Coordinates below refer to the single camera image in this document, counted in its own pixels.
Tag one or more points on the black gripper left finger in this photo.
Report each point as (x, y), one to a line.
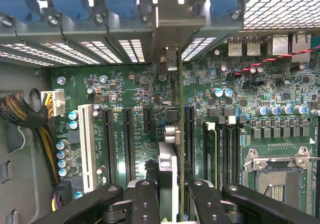
(146, 201)

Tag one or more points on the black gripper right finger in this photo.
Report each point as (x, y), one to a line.
(205, 201)

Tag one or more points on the installed green RAM stick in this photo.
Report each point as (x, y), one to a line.
(212, 154)

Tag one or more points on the black RAM slot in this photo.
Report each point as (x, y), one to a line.
(238, 154)
(230, 154)
(222, 154)

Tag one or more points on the long black expansion slot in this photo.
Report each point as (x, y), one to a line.
(108, 146)
(128, 144)
(190, 134)

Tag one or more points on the CPU socket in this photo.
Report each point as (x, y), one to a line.
(277, 184)

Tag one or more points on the short black expansion slot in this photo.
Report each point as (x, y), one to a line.
(148, 120)

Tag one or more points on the white expansion slot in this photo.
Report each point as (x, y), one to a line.
(86, 146)

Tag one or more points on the green motherboard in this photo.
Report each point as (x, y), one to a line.
(125, 84)

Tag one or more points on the open black PC case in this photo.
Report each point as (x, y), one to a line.
(15, 84)

